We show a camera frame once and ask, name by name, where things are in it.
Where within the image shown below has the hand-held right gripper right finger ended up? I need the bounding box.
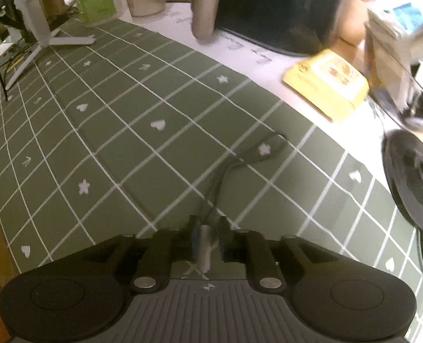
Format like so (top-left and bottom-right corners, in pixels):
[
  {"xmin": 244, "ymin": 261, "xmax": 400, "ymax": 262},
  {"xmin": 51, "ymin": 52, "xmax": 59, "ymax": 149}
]
[{"xmin": 216, "ymin": 216, "xmax": 341, "ymax": 292}]

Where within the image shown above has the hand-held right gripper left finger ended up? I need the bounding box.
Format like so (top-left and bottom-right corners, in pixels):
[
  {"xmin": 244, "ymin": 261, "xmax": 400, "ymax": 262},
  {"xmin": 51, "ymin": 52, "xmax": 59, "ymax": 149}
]
[{"xmin": 85, "ymin": 215, "xmax": 201, "ymax": 292}]

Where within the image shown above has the green grid tablecloth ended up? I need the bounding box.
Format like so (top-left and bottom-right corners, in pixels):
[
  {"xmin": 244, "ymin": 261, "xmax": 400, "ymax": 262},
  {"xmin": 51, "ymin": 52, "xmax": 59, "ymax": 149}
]
[{"xmin": 0, "ymin": 18, "xmax": 423, "ymax": 315}]

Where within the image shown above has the yellow wet wipes pack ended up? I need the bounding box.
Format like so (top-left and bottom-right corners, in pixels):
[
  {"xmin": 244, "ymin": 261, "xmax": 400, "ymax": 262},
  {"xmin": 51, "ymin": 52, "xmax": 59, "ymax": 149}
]
[{"xmin": 282, "ymin": 49, "xmax": 371, "ymax": 124}]

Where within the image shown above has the black round lid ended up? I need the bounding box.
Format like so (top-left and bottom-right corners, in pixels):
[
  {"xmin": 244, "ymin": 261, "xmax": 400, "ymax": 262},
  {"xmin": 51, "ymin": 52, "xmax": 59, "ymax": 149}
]
[{"xmin": 382, "ymin": 129, "xmax": 423, "ymax": 231}]

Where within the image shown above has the black air fryer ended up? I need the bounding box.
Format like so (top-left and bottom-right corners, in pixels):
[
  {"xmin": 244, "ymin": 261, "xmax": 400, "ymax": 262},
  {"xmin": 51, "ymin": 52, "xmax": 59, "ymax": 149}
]
[{"xmin": 191, "ymin": 0, "xmax": 360, "ymax": 56}]

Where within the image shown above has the glass bowl with clutter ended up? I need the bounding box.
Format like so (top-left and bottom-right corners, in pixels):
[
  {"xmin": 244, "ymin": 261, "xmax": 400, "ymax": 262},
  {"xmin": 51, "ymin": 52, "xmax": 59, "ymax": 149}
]
[{"xmin": 363, "ymin": 3, "xmax": 423, "ymax": 131}]

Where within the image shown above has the white tripod stand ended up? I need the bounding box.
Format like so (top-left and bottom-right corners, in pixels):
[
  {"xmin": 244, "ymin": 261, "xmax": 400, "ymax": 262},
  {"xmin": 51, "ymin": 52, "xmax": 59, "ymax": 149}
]
[{"xmin": 0, "ymin": 0, "xmax": 97, "ymax": 90}]

